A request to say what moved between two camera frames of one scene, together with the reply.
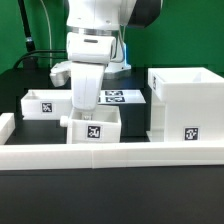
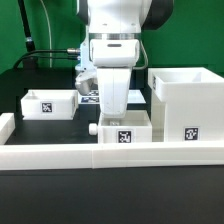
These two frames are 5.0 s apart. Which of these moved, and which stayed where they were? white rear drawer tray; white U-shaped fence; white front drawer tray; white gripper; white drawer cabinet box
Moved: white gripper; white front drawer tray
Stayed: white rear drawer tray; white drawer cabinet box; white U-shaped fence
